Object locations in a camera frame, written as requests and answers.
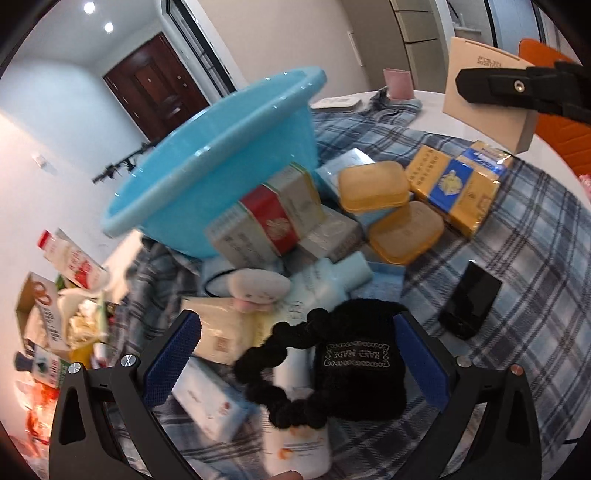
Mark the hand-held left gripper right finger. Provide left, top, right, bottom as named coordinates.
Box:
left=392, top=311, right=543, bottom=480

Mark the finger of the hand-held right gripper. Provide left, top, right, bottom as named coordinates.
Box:
left=455, top=60, right=591, bottom=125

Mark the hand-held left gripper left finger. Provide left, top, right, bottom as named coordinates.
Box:
left=48, top=310, right=204, bottom=480

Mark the beige cardboard box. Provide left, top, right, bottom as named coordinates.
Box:
left=442, top=37, right=539, bottom=154

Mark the black knitted pouch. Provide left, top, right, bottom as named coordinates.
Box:
left=314, top=299, right=408, bottom=422

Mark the black scrunchie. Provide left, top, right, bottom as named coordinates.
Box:
left=233, top=308, right=331, bottom=430

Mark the light blue plastic basin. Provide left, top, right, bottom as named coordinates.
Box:
left=102, top=65, right=328, bottom=259

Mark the white and blue tissue pack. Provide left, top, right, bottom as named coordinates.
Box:
left=172, top=357, right=252, bottom=441

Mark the cream box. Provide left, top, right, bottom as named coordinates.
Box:
left=180, top=295, right=273, bottom=365

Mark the blue and yellow carton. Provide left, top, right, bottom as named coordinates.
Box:
left=455, top=141, right=515, bottom=178

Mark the orange chair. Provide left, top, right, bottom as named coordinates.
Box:
left=517, top=38, right=591, bottom=178

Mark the glossy black box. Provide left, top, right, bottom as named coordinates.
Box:
left=438, top=261, right=503, bottom=341

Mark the pile of white wrappers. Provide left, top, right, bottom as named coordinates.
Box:
left=59, top=286, right=112, bottom=349

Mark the beige refrigerator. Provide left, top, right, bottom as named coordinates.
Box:
left=390, top=0, right=444, bottom=88

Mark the pink cup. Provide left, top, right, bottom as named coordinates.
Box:
left=382, top=68, right=414, bottom=100

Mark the yellow carton with blue emblem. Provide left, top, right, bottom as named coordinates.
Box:
left=405, top=144, right=502, bottom=238

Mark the blue plaid cloth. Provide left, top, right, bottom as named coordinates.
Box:
left=106, top=88, right=591, bottom=480

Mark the light blue sunscreen tube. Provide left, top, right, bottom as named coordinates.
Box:
left=288, top=251, right=374, bottom=315

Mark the green label bottle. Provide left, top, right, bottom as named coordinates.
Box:
left=14, top=351, right=70, bottom=388

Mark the yellow lidded plastic box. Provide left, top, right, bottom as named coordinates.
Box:
left=337, top=161, right=411, bottom=214
left=368, top=200, right=445, bottom=265

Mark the open cardboard box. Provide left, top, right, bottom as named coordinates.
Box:
left=15, top=272, right=70, bottom=352

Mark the pile of red snack bags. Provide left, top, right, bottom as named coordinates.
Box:
left=16, top=381, right=63, bottom=446

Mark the white bottle with orange label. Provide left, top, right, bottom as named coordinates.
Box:
left=261, top=346, right=333, bottom=478

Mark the small grey box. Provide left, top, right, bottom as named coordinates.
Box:
left=295, top=205, right=363, bottom=264

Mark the white flat case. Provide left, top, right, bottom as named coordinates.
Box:
left=310, top=96, right=365, bottom=112

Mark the grey carton with red band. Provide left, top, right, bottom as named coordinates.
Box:
left=205, top=164, right=324, bottom=268

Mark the light blue box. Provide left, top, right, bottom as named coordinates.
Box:
left=316, top=148, right=377, bottom=199

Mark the black bicycle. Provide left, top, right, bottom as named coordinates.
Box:
left=91, top=141, right=155, bottom=185

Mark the dark brown door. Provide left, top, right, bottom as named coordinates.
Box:
left=102, top=32, right=211, bottom=144

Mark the black framed glass door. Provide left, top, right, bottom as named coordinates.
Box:
left=166, top=0, right=236, bottom=93

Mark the thin black hair tie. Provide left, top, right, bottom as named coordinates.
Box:
left=204, top=269, right=237, bottom=298

